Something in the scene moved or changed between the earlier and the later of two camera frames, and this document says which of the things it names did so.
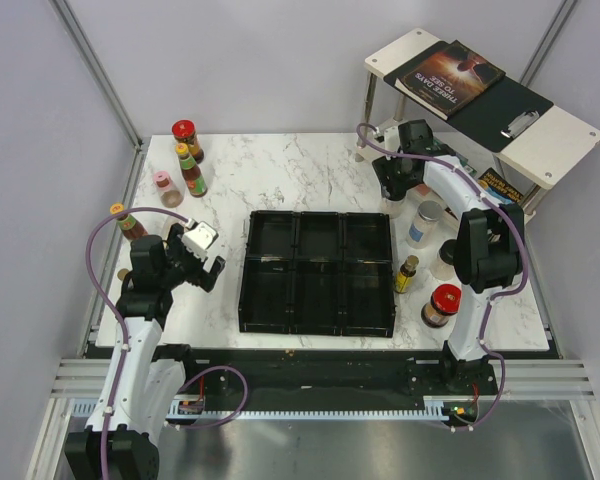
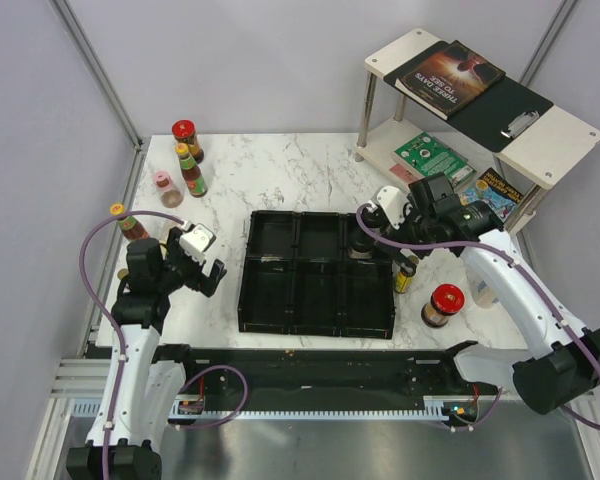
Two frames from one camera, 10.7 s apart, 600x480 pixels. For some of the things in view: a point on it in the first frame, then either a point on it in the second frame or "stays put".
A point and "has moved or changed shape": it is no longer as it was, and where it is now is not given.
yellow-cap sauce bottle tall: x=196 y=182 stays put
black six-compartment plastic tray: x=318 y=274 stays put
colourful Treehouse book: x=495 y=184 stays put
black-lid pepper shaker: x=393 y=201 has moved or changed shape
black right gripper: x=383 y=168 -> x=411 y=212
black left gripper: x=200 y=278 stays put
